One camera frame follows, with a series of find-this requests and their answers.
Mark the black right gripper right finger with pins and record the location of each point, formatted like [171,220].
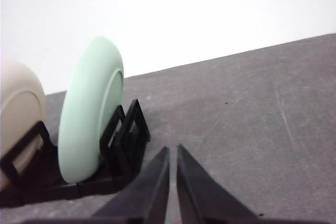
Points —
[203,200]

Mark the white plate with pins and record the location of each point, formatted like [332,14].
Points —
[23,104]

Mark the mint green plate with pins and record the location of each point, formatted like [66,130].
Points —
[94,92]

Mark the black dish rack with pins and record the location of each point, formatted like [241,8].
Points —
[31,174]

